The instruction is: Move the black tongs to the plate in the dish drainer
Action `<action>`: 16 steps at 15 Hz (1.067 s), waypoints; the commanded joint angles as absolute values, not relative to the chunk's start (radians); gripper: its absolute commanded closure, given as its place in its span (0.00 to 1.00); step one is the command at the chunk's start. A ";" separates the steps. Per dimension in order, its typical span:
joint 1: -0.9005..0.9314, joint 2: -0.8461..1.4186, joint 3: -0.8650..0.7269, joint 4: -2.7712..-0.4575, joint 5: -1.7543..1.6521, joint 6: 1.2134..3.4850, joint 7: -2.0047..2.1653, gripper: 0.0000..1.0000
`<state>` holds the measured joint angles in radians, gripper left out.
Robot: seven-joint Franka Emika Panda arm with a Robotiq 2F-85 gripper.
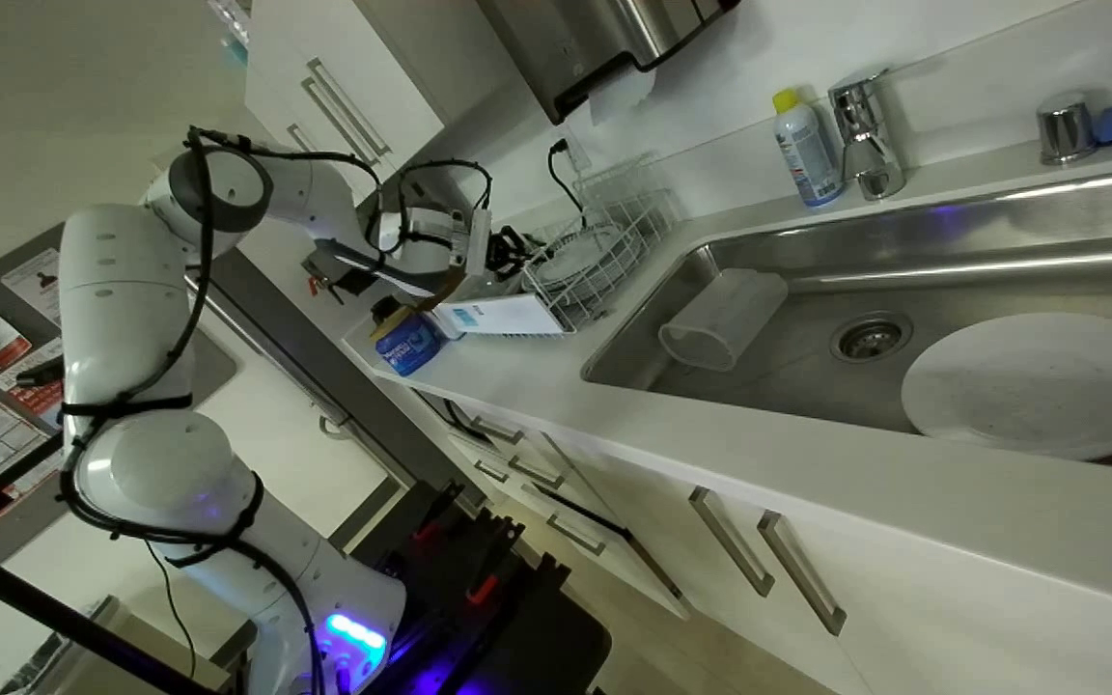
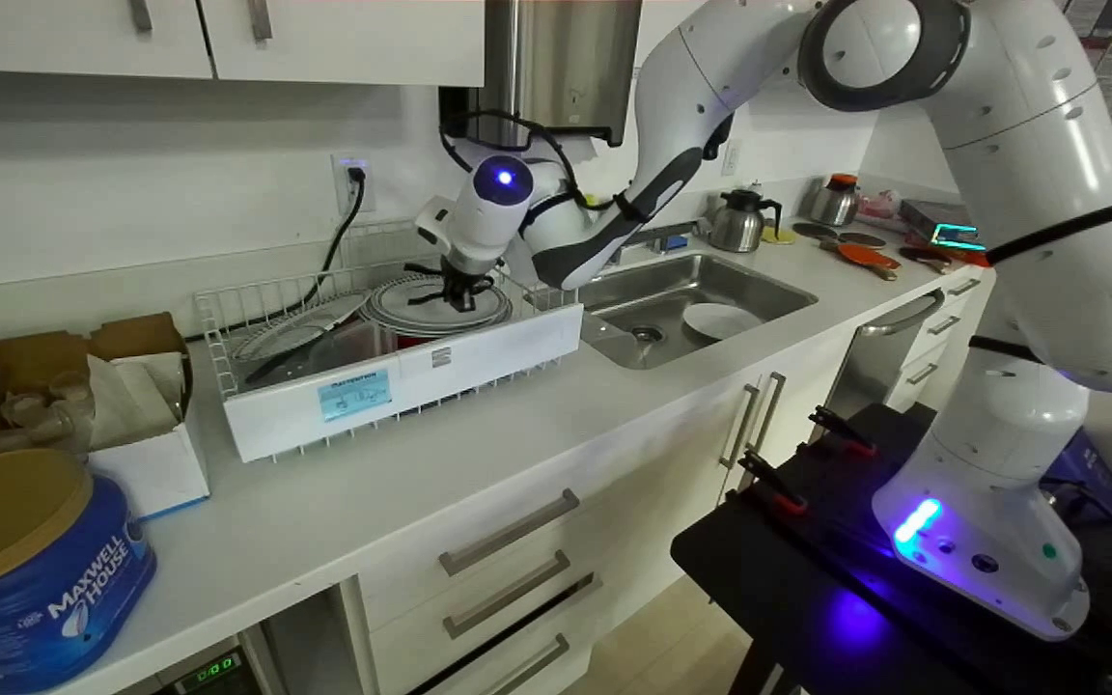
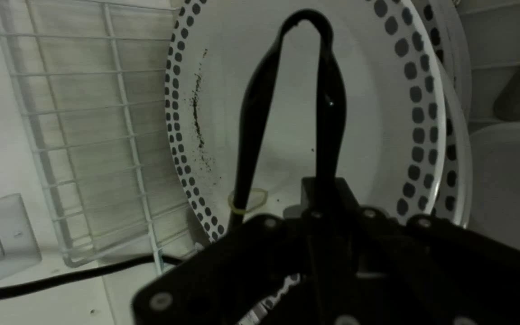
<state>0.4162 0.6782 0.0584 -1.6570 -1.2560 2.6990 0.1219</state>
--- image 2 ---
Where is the silver kettle with black handle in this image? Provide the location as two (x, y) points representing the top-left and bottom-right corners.
(703, 182), (789, 258)

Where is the long white cardboard box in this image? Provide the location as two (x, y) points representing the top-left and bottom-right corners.
(218, 298), (586, 465)

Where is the dark phone with lit screen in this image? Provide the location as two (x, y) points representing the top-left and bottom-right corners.
(927, 214), (989, 254)

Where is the jar with red lid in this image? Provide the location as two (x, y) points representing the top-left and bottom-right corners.
(803, 169), (865, 236)

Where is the brown cardboard box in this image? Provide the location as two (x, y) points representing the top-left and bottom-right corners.
(0, 307), (197, 455)

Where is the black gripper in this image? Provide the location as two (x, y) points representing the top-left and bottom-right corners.
(431, 252), (504, 321)

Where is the silver dishwasher handle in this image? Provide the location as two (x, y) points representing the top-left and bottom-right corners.
(860, 289), (950, 343)

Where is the silver cabinet door handle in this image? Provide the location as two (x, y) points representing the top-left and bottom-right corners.
(749, 369), (792, 455)
(713, 376), (765, 474)

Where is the red and black clamp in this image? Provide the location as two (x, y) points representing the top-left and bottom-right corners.
(807, 405), (879, 463)
(735, 449), (812, 519)

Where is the orange hand tool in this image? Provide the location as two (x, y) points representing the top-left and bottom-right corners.
(830, 237), (909, 280)

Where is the black power cable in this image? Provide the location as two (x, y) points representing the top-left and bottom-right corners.
(179, 162), (371, 346)

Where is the silver drawer handle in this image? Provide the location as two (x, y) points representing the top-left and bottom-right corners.
(431, 487), (585, 577)
(439, 548), (577, 644)
(488, 631), (577, 695)

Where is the wire dish drainer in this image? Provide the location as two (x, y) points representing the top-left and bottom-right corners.
(188, 262), (586, 401)

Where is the white wall outlet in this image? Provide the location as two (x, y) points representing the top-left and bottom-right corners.
(327, 150), (380, 214)

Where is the stainless paper towel dispenser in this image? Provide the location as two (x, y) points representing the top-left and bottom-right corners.
(484, 0), (646, 147)

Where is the stainless steel sink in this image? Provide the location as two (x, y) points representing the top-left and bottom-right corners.
(577, 248), (827, 373)

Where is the small white box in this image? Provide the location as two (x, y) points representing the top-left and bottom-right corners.
(83, 420), (218, 519)

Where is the round glass lid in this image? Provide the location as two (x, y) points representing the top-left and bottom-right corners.
(235, 294), (374, 387)

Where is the blue Maxwell House coffee tub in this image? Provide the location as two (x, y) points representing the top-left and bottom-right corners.
(0, 443), (159, 695)

